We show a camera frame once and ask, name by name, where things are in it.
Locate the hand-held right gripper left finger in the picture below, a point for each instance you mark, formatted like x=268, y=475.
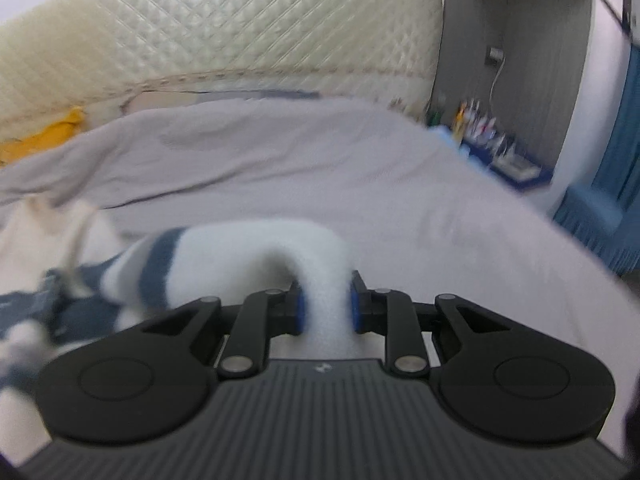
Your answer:
x=299, y=310

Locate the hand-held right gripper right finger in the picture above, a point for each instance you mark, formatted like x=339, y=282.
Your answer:
x=356, y=305

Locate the white blue-striped fleece blanket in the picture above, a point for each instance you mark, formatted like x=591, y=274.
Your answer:
x=310, y=260

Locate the grey bed sheet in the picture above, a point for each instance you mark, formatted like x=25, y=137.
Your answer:
x=400, y=185

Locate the blue tray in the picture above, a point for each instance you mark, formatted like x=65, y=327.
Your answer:
x=530, y=177

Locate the cream quilted headboard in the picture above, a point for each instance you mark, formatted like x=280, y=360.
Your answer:
x=225, y=25

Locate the blue curtain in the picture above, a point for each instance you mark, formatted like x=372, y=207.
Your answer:
x=615, y=160

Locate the yellow cloth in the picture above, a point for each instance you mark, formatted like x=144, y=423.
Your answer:
x=55, y=132

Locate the wall socket with plug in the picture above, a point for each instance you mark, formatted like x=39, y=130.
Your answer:
x=495, y=55

